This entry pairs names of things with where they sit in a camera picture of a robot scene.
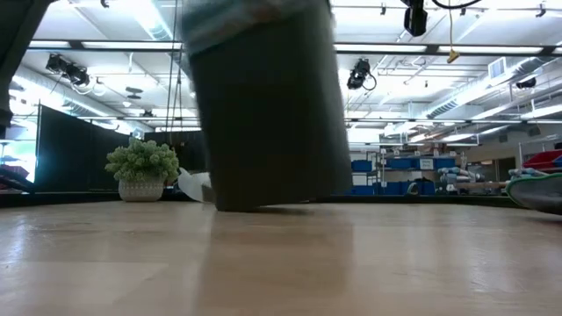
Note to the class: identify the dark grey trash bin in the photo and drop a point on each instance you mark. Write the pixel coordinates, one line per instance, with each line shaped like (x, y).
(272, 131)

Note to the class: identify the translucent grey trash bag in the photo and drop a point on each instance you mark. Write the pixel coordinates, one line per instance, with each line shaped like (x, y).
(193, 184)

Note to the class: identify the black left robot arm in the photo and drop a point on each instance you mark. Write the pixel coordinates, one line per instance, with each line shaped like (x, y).
(13, 44)

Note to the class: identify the yellow hanging plug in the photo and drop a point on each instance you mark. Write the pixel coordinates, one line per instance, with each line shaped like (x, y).
(453, 56)

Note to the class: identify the shelf with blue bins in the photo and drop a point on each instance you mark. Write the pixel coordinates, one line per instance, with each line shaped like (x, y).
(399, 163)

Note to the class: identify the pale blue machine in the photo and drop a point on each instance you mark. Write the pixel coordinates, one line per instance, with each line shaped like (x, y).
(454, 174)

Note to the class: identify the wooden bar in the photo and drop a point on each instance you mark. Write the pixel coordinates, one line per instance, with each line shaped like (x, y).
(478, 185)

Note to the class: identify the red item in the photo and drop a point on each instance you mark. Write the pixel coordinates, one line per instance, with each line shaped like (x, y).
(546, 159)

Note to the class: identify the grey black printed work glove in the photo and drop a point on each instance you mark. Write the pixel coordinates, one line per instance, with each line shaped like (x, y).
(538, 193)

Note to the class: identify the green plant in white pot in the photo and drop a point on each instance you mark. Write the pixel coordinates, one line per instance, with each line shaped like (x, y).
(140, 160)

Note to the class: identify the large black panel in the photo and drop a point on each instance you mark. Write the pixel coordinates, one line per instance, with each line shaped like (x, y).
(66, 149)

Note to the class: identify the hanging black camera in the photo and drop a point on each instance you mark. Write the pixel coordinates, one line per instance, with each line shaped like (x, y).
(359, 74)

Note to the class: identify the black ceiling camera cluster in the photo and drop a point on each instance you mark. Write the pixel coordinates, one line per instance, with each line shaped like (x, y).
(70, 72)

